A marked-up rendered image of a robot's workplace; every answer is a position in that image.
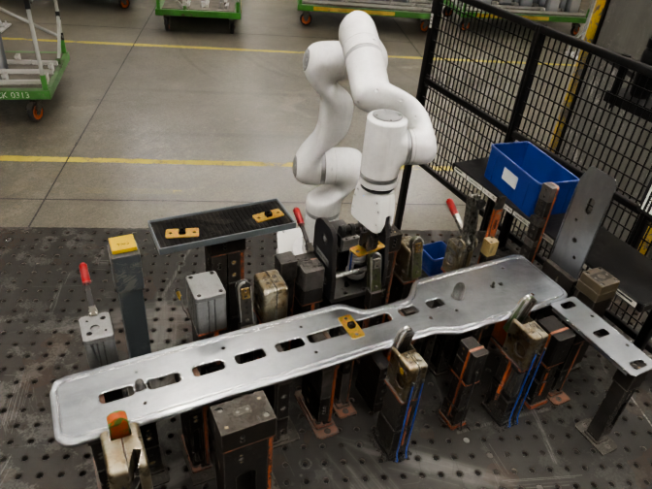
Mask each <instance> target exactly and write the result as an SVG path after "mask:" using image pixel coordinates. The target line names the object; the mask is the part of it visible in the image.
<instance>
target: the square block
mask: <svg viewBox="0 0 652 489"><path fill-rule="evenodd" d="M619 283H620V280H618V279H617V278H616V277H614V276H613V275H611V274H610V273H609V272H607V271H606V270H605V269H603V268H602V267H598V268H595V269H592V270H588V271H585V272H583V273H582V275H581V277H580V278H579V279H578V283H577V285H576V286H575V287H576V289H575V292H574V294H573V297H576V298H577V299H579V300H580V301H581V302H582V303H584V304H585V305H586V306H587V307H589V308H590V309H591V310H592V311H594V312H595V313H596V314H597V315H598V316H600V317H601V318H603V315H604V313H605V310H606V309H607V306H608V304H609V302H610V300H611V298H613V297H614V295H615V293H616V290H617V289H618V285H619ZM588 346H589V343H588V342H584V343H583V345H582V346H581V348H580V350H579V352H578V355H577V357H576V359H575V361H574V363H573V365H572V367H571V369H570V372H573V371H575V370H578V369H580V365H579V364H578V363H580V362H581V361H582V359H583V356H584V354H585V352H586V350H587V348H588Z"/></svg>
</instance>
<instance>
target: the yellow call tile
mask: <svg viewBox="0 0 652 489"><path fill-rule="evenodd" d="M109 244H110V247H111V251H112V254H119V253H123V252H128V251H133V250H137V245H136V242H135V240H134V237H133V235H132V234H130V235H125V236H119V237H114V238H109Z"/></svg>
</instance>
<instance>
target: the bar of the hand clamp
mask: <svg viewBox="0 0 652 489"><path fill-rule="evenodd" d="M485 204H486V202H485V200H483V199H481V195H479V194H478V193H474V194H470V195H467V203H466V209H465V217H464V224H463V231H462V239H461V240H464V241H465V243H466V248H465V250H467V244H468V238H470V240H471V242H472V243H471V244H470V245H468V247H470V248H471V249H473V248H474V241H475V235H476V228H477V221H478V215H479V209H482V208H484V206H485Z"/></svg>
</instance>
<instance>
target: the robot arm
mask: <svg viewBox="0 0 652 489"><path fill-rule="evenodd" d="M387 65H388V55H387V51H386V49H385V46H384V45H383V43H382V42H381V40H380V39H379V38H378V34H377V30H376V27H375V23H374V21H373V20H372V18H371V17H370V16H369V15H368V14H366V13H364V12H362V11H354V12H351V13H350V14H348V15H347V16H346V17H345V18H344V19H343V21H342V23H341V25H340V29H339V40H338V41H323V42H316V43H314V44H312V45H310V46H309V47H308V48H307V50H306V52H305V53H304V58H303V70H304V73H305V76H306V78H307V80H308V81H309V83H310V85H311V86H312V87H313V88H314V89H315V90H316V92H317V93H318V94H319V96H320V105H319V113H318V120H317V123H316V126H315V129H314V130H313V132H312V133H311V134H310V135H309V137H308V138H307V139H306V140H305V141H304V142H303V143H302V145H301V146H300V147H299V149H298V150H297V152H296V154H295V157H294V159H293V166H292V168H293V175H294V177H295V179H296V180H297V181H299V182H300V183H303V184H309V185H319V186H317V187H315V189H313V190H312V191H310V192H309V194H308V196H307V199H306V208H305V220H304V222H305V225H304V226H305V229H306V232H307V235H308V237H309V240H310V243H312V245H313V237H314V225H315V221H316V219H317V218H319V217H326V218H327V219H328V220H329V221H335V220H339V217H340V210H341V204H342V199H343V198H344V197H345V196H346V195H348V194H349V193H350V192H351V191H352V190H353V189H354V188H355V187H356V188H355V192H354V196H353V201H352V206H351V214H352V215H353V217H355V218H356V219H357V220H358V221H359V224H360V225H359V229H360V231H361V233H360V240H359V245H360V246H362V245H363V244H364V243H367V244H366V251H367V252H368V251H371V250H373V249H376V248H377V243H378V237H382V238H384V239H386V238H389V237H390V231H389V229H390V228H391V226H392V223H393V217H394V210H395V191H394V188H395V187H396V185H397V181H398V175H399V171H400V168H401V167H402V166H404V165H422V164H427V163H430V162H431V161H433V160H434V158H435V156H436V154H437V147H438V146H437V141H436V136H435V132H434V129H433V126H432V123H431V120H430V118H429V116H428V114H427V112H426V110H425V109H424V107H423V106H422V105H421V104H420V103H419V102H418V101H417V100H416V99H415V98H414V97H413V96H411V95H410V94H408V93H407V92H405V91H403V90H402V89H401V88H399V87H397V86H394V85H393V84H391V83H390V82H389V80H388V75H387V71H386V69H387ZM340 80H346V81H349V85H350V90H351V94H352V98H353V100H352V98H351V96H350V94H349V93H348V92H347V91H346V90H345V89H344V88H343V87H342V86H340V85H339V84H338V83H337V81H340ZM353 101H354V103H355V105H356V106H357V107H358V108H359V109H361V110H362V111H365V112H367V113H369V114H368V116H367V122H366V130H365V138H364V144H363V152H362V153H361V152H360V151H359V150H357V149H355V148H352V147H334V146H335V145H337V144H338V143H339V142H340V141H341V140H342V139H343V138H344V137H345V135H346V134H347V132H348V130H349V127H350V124H351V119H352V115H353V109H354V105H353ZM305 244H306V242H305V240H304V237H303V235H302V236H301V237H299V238H298V239H296V241H295V242H294V244H293V246H292V252H293V254H294V255H298V254H303V253H307V251H306V248H305Z"/></svg>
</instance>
